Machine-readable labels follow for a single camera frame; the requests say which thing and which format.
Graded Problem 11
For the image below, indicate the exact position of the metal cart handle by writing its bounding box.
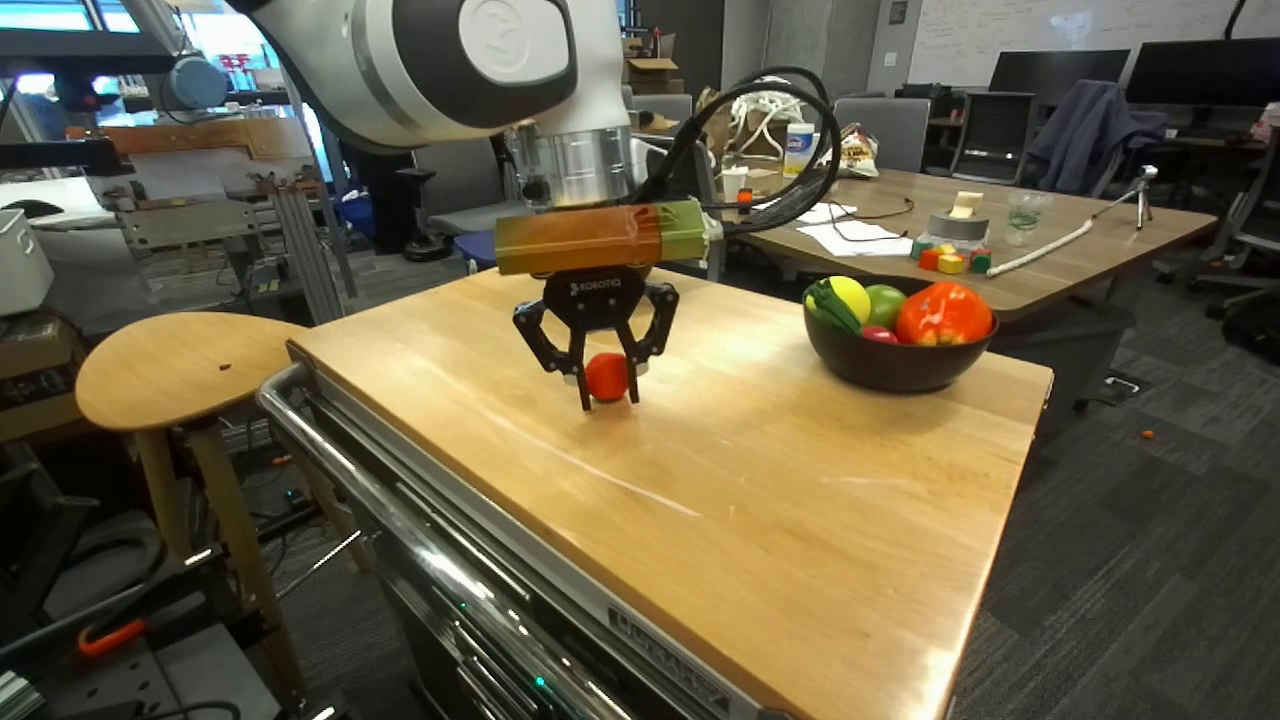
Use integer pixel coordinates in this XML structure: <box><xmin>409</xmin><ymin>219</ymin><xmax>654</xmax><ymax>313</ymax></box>
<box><xmin>257</xmin><ymin>362</ymin><xmax>606</xmax><ymax>720</ymax></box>

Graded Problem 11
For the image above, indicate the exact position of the orange handled tool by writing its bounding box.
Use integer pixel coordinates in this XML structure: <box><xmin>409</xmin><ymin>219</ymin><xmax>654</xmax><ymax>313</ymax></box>
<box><xmin>74</xmin><ymin>611</ymin><xmax>154</xmax><ymax>663</ymax></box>

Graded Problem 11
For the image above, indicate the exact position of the round wooden stool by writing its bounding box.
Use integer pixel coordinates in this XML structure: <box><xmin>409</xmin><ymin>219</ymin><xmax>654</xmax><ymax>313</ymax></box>
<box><xmin>74</xmin><ymin>313</ymin><xmax>317</xmax><ymax>695</ymax></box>

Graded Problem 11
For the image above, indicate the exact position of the yellow round toy fruit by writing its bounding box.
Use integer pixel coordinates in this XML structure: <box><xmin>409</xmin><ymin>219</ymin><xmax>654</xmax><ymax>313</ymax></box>
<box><xmin>824</xmin><ymin>273</ymin><xmax>877</xmax><ymax>329</ymax></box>

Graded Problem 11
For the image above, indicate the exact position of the orange red bell pepper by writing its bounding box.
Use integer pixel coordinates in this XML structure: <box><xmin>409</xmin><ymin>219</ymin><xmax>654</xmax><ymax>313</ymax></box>
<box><xmin>894</xmin><ymin>276</ymin><xmax>999</xmax><ymax>350</ymax></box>

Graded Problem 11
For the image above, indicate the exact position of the aluminium frame rack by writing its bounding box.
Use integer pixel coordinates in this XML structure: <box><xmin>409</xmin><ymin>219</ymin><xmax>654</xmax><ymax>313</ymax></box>
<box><xmin>111</xmin><ymin>173</ymin><xmax>360</xmax><ymax>329</ymax></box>

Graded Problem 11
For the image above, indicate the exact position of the grey chair back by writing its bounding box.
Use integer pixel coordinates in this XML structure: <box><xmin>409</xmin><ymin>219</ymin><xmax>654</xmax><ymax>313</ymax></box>
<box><xmin>831</xmin><ymin>93</ymin><xmax>937</xmax><ymax>174</ymax></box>

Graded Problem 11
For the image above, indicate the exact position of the thin black cable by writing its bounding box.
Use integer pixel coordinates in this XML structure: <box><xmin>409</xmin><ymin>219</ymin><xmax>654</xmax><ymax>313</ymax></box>
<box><xmin>824</xmin><ymin>188</ymin><xmax>924</xmax><ymax>233</ymax></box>

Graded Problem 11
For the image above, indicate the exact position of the clear plastic bottle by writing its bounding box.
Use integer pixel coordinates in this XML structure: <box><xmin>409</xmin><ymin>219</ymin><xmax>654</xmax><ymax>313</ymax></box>
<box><xmin>781</xmin><ymin>114</ymin><xmax>821</xmax><ymax>183</ymax></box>

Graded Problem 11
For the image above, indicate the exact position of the black breadboard table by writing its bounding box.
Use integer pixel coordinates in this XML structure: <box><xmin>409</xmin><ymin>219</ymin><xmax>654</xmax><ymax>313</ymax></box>
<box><xmin>0</xmin><ymin>615</ymin><xmax>294</xmax><ymax>720</ymax></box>

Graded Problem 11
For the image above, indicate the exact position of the red toy strawberry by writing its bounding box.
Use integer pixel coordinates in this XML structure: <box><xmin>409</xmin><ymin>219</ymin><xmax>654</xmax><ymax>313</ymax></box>
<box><xmin>583</xmin><ymin>348</ymin><xmax>631</xmax><ymax>409</ymax></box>

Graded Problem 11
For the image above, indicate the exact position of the black plastic bowl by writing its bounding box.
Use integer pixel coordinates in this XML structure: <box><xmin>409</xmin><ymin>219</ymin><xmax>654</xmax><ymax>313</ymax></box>
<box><xmin>801</xmin><ymin>297</ymin><xmax>999</xmax><ymax>400</ymax></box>

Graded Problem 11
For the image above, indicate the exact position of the white paper sheet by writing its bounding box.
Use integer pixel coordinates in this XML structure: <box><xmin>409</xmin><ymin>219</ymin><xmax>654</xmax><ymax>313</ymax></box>
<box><xmin>796</xmin><ymin>199</ymin><xmax>916</xmax><ymax>260</ymax></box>

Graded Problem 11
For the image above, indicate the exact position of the black computer monitor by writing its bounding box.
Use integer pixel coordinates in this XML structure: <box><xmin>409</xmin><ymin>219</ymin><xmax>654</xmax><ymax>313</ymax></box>
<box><xmin>990</xmin><ymin>47</ymin><xmax>1138</xmax><ymax>110</ymax></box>
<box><xmin>1125</xmin><ymin>36</ymin><xmax>1280</xmax><ymax>110</ymax></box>

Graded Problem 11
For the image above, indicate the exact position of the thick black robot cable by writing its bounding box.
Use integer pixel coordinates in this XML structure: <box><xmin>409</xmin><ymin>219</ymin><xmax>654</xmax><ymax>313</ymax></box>
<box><xmin>637</xmin><ymin>62</ymin><xmax>850</xmax><ymax>238</ymax></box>

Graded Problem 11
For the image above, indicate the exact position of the small silver tripod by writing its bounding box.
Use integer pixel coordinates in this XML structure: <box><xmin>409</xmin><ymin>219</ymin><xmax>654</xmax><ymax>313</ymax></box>
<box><xmin>1118</xmin><ymin>160</ymin><xmax>1163</xmax><ymax>233</ymax></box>

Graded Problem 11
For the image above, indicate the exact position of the white cable coil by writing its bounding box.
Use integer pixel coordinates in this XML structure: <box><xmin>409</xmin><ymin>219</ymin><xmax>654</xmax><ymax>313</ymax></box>
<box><xmin>723</xmin><ymin>84</ymin><xmax>807</xmax><ymax>166</ymax></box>

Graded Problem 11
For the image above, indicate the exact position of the black mesh office chair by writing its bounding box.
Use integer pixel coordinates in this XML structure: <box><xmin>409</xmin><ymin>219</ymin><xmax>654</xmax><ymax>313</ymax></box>
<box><xmin>1188</xmin><ymin>130</ymin><xmax>1280</xmax><ymax>300</ymax></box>

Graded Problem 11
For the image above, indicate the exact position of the wooden side desk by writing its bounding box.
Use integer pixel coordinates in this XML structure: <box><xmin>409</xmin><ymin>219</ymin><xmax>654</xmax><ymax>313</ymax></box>
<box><xmin>737</xmin><ymin>162</ymin><xmax>1222</xmax><ymax>325</ymax></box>

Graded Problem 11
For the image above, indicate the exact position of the clear plastic cup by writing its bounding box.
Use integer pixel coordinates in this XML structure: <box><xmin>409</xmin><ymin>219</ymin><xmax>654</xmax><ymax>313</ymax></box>
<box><xmin>1005</xmin><ymin>193</ymin><xmax>1051</xmax><ymax>238</ymax></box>

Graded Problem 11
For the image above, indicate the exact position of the green toy pear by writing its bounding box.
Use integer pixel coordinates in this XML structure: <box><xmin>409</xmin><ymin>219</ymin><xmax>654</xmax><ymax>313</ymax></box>
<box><xmin>863</xmin><ymin>279</ymin><xmax>911</xmax><ymax>332</ymax></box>

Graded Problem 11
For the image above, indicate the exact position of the thin white stick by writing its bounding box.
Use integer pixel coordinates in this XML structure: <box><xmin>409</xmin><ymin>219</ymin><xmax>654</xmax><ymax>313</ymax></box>
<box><xmin>986</xmin><ymin>210</ymin><xmax>1100</xmax><ymax>279</ymax></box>

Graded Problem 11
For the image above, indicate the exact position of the dark blue fabric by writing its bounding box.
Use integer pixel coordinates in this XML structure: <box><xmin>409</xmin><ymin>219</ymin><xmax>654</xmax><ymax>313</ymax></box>
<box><xmin>1019</xmin><ymin>74</ymin><xmax>1152</xmax><ymax>199</ymax></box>

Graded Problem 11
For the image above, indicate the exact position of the clear plastic container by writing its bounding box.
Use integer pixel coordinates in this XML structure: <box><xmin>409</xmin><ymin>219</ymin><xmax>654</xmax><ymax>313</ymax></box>
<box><xmin>933</xmin><ymin>188</ymin><xmax>999</xmax><ymax>246</ymax></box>

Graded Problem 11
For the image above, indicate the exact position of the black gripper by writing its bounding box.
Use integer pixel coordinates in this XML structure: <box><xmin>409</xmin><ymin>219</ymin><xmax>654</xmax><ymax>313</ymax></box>
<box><xmin>513</xmin><ymin>266</ymin><xmax>683</xmax><ymax>415</ymax></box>

